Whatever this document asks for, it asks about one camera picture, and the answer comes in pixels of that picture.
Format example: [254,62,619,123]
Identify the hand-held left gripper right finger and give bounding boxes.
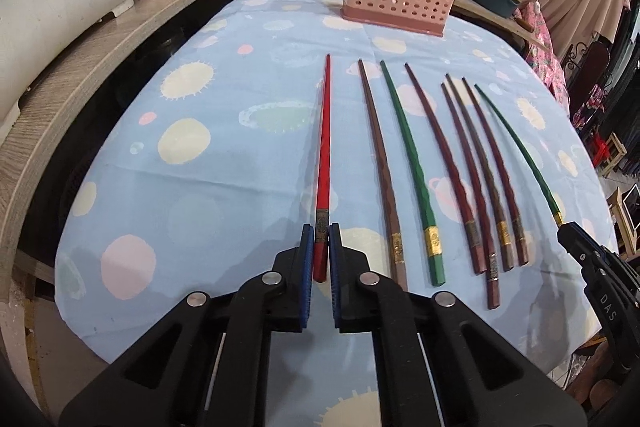
[327,222,586,427]

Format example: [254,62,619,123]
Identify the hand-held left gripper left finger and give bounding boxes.
[59,223,316,427]

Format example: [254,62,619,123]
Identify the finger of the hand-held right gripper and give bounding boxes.
[557,219,624,281]

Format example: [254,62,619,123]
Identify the maroon chopstick gold band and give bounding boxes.
[461,77,530,267]

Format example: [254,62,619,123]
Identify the dark brown chopstick gold band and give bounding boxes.
[445,73,515,272]

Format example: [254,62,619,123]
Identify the long maroon chopstick silver band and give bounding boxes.
[404,63,502,310]

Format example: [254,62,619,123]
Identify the green chopstick gold band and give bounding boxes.
[380,59,447,286]

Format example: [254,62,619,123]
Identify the dark green chopstick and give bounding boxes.
[473,84,566,228]

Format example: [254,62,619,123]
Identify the red chopstick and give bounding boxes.
[312,53,333,283]

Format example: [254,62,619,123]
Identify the maroon chopstick grey band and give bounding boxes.
[441,83,488,275]

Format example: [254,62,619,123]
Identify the blue dotted tablecloth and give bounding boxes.
[54,0,621,427]

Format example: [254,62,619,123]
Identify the hanging clothes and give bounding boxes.
[565,0,640,158]

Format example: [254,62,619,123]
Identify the pink floral cloth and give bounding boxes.
[517,2,571,118]

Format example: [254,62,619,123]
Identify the wood grain counter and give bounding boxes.
[0,0,273,288]

